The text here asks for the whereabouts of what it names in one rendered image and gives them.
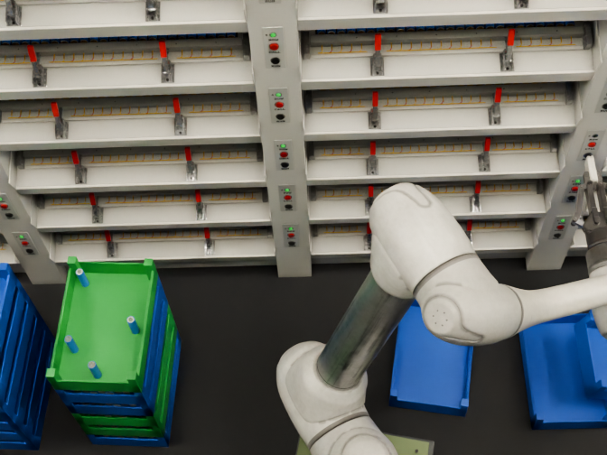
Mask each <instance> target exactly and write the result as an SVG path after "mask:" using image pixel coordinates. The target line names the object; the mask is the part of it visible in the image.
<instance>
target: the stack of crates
mask: <svg viewBox="0 0 607 455"><path fill-rule="evenodd" d="M54 344H55V338H54V337H53V335H52V333H51V331H50V330H49V328H48V326H47V325H46V323H45V322H44V320H43V318H42V316H41V315H40V313H39V312H38V311H37V309H36V308H35V306H34V304H33V302H32V301H31V299H30V297H29V296H28V294H27V292H26V291H25V289H24V288H23V286H22V285H21V283H20V282H19V280H18V279H17V277H16V275H15V274H14V271H13V270H12V268H11V267H10V265H9V264H8V263H0V449H4V450H39V448H40V443H41V438H42V429H43V425H44V419H45V414H46V410H47V404H48V400H49V394H50V390H51V383H50V382H49V381H48V379H47V378H46V371H47V368H51V359H52V354H53V350H54Z"/></svg>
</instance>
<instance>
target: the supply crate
mask: <svg viewBox="0 0 607 455"><path fill-rule="evenodd" d="M67 264H68V266H69V268H70V269H69V272H68V277H67V282H66V287H65V292H64V296H63V302H62V306H61V315H60V320H59V325H58V329H57V335H56V339H55V344H54V350H53V354H52V359H51V368H47V371H46V378H47V379H48V381H49V382H50V383H51V385H52V387H53V388H54V390H79V391H103V392H128V393H142V390H143V383H144V377H145V364H146V358H147V351H148V344H149V338H150V331H151V325H152V318H153V311H154V299H155V293H156V285H157V279H158V273H157V270H156V267H155V264H154V260H153V259H152V258H145V261H144V263H143V264H140V263H110V262H79V260H78V258H77V257H76V256H69V257H68V262H67ZM79 268H81V269H82V270H83V271H84V273H85V275H86V276H87V278H88V280H89V286H87V287H83V286H82V285H81V283H80V281H79V278H78V276H77V275H76V270H77V269H79ZM129 316H133V317H134V318H135V321H136V323H137V326H138V328H139V333H138V334H133V333H132V331H131V329H130V328H129V325H128V323H127V321H126V319H127V318H128V317H129ZM68 335H71V336H72V338H73V339H74V341H75V343H76V344H77V346H78V348H79V351H78V352H77V353H72V352H71V351H70V349H69V347H68V346H67V344H66V342H65V341H64V338H65V337H66V336H68ZM90 361H95V362H96V364H97V366H98V368H99V370H100V372H101V374H102V376H101V378H99V379H96V378H95V377H94V376H93V375H92V373H91V371H90V370H89V367H88V363H89V362H90Z"/></svg>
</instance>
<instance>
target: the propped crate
mask: <svg viewBox="0 0 607 455"><path fill-rule="evenodd" d="M574 332H575V337H576V343H577V348H578V354H579V359H580V365H581V370H582V377H583V382H584V392H585V397H586V398H595V399H605V400H607V339H605V338H604V337H603V336H602V335H601V334H600V332H599V330H598V328H597V326H596V323H595V320H594V317H593V314H592V313H589V314H587V315H586V316H585V317H584V318H582V319H581V320H580V321H578V322H577V323H576V324H575V325H574Z"/></svg>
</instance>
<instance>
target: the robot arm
mask: <svg viewBox="0 0 607 455"><path fill-rule="evenodd" d="M584 166H585V172H584V174H583V179H584V185H583V184H581V185H579V188H578V190H577V193H576V202H575V211H574V217H573V219H572V222H571V225H572V226H573V227H574V226H578V227H580V228H582V231H583V232H584V233H585V238H586V243H587V248H588V251H587V253H586V256H585V257H586V262H587V267H588V275H589V278H587V279H583V280H580V281H576V282H571V283H565V284H561V285H557V286H553V287H548V288H545V289H539V290H532V291H527V290H521V289H518V288H514V287H511V286H508V285H506V284H501V283H498V282H497V280H496V279H495V278H494V277H493V276H492V275H491V273H490V272H489V271H488V269H487V268H486V267H485V265H484V264H483V263H482V261H481V260H480V258H479V257H478V256H477V254H476V253H475V251H474V249H473V247H472V244H471V242H470V240H469V238H468V237H467V236H466V234H465V233H464V231H463V230H462V228H461V226H460V225H459V223H458V222H457V221H456V219H455V218H454V217H453V215H452V214H451V212H450V211H449V210H448V209H447V208H446V207H445V205H444V204H443V203H442V202H441V201H440V200H439V199H438V198H436V197H435V195H433V194H432V193H431V192H429V191H428V190H426V189H424V188H422V187H421V186H419V185H414V184H412V183H409V182H404V183H399V184H397V185H394V186H392V187H390V188H388V189H386V190H384V191H383V192H381V193H380V194H379V195H378V196H377V197H376V199H375V200H374V201H373V204H372V206H371V208H370V210H369V227H370V230H371V232H372V234H373V235H372V238H371V256H370V269H371V270H370V272H369V274H368V276H367V278H366V279H365V281H364V283H363V284H362V286H361V287H360V289H359V291H358V292H357V294H356V296H355V297H354V299H353V301H352V302H351V304H350V306H349V308H348V309H347V310H346V312H345V314H344V315H343V317H342V319H341V321H340V323H339V324H338V326H337V328H336V329H335V331H334V332H333V333H332V336H331V337H330V339H329V341H328V342H327V344H323V343H321V342H317V341H306V342H302V343H299V344H297V345H295V346H293V347H291V348H289V349H288V350H287V351H286V352H285V353H284V354H283V356H281V358H280V360H279V363H278V365H277V368H276V382H277V388H278V392H279V394H280V397H281V399H282V402H283V404H284V406H285V409H286V411H287V412H288V415H289V417H290V419H291V420H292V422H293V424H294V427H295V429H296V430H297V431H298V433H299V435H300V436H301V438H302V439H303V441H304V443H305V444H306V446H307V448H308V449H309V451H310V452H311V454H312V455H398V454H397V451H396V449H395V447H394V445H393V444H392V442H391V441H390V440H389V439H388V438H387V437H386V436H385V435H384V434H383V433H382V432H381V431H380V429H379V428H378V427H377V425H376V424H375V423H374V422H373V421H372V419H371V418H370V417H369V414H368V412H367V410H366V408H365V405H364V403H365V397H366V389H367V385H368V375H367V371H366V370H367V369H368V367H369V366H370V364H371V363H372V361H373V360H374V358H375V357H376V355H377V354H378V353H379V351H380V350H381V349H382V347H383V346H384V344H385V343H386V342H387V340H388V338H389V337H390V335H391V334H392V332H393V331H394V329H395V328H396V327H397V325H398V323H399V322H400V321H401V320H402V318H403V317H404V316H405V314H406V312H407V311H408V309H409V308H410V306H411V305H412V304H413V302H414V301H415V300H417V302H418V304H419V305H420V307H421V312H422V318H423V321H424V324H425V326H426V328H427V329H428V330H429V331H430V332H431V333H432V334H433V335H434V336H436V337H437V338H439V339H440V340H443V341H445V342H448V343H451V344H454V345H459V346H483V345H490V344H494V343H497V342H499V341H501V340H504V339H508V338H511V337H513V336H514V335H516V334H518V333H519V332H521V331H522V330H525V329H527V328H529V327H532V326H534V325H537V324H540V323H543V322H547V321H551V320H556V319H560V318H563V317H566V316H570V315H573V314H576V313H579V312H582V311H588V310H592V313H593V317H594V320H595V323H596V326H597V328H598V330H599V332H600V334H601V335H602V336H603V337H604V338H605V339H607V199H606V196H607V184H605V183H603V182H602V175H601V172H600V171H596V168H595V163H594V158H593V156H587V157H586V160H585V162H584ZM593 188H596V189H595V191H596V193H597V198H598V202H599V208H600V212H598V209H597V207H596V203H595V198H594V194H593ZM584 192H585V197H586V202H587V207H588V211H589V216H588V218H587V219H586V221H585V222H583V217H582V216H581V214H582V209H583V200H584Z"/></svg>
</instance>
